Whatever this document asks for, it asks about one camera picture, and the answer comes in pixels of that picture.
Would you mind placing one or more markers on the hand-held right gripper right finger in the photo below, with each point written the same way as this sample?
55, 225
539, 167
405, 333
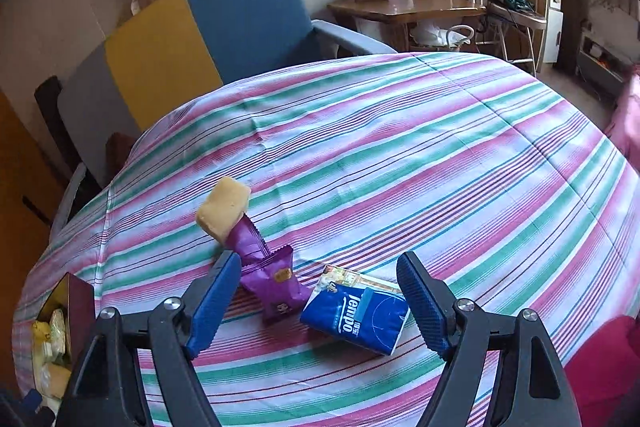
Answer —
420, 307

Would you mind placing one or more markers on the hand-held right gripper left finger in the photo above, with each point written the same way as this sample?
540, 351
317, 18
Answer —
215, 307

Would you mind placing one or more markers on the large purple snack packet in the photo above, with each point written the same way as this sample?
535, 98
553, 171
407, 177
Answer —
272, 292

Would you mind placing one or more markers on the blue tissue pack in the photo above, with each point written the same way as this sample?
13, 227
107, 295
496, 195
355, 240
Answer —
350, 317

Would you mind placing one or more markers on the small purple snack packet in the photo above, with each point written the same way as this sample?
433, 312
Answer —
247, 239

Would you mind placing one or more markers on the yellow sponge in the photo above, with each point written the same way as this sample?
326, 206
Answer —
222, 207

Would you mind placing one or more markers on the black box with gold lining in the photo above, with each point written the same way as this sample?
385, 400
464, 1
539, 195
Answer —
80, 307

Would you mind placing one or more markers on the pink green striped bedsheet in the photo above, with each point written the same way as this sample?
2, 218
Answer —
400, 157

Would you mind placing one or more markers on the white plastic wrapped bundle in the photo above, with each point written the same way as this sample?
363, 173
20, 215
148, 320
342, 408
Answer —
54, 379

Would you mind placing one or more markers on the yellow plush toy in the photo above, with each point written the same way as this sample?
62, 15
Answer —
40, 332

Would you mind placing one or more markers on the dark red cushion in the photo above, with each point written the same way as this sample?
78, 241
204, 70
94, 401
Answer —
119, 154

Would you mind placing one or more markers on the magenta cloth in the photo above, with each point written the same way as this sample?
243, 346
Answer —
605, 367

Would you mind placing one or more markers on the wooden wardrobe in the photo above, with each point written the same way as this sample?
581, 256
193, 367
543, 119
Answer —
20, 167

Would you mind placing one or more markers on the white wicker basket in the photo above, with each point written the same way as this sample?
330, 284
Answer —
442, 38

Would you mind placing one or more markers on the grey yellow blue sofa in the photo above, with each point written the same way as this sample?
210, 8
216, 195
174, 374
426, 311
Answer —
240, 22

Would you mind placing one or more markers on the wooden side table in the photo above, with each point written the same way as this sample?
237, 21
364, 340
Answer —
400, 9

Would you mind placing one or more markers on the grey shelf unit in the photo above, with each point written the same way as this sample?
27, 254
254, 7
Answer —
600, 67

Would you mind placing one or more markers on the white cabinet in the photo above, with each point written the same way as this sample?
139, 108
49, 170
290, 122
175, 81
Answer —
553, 27

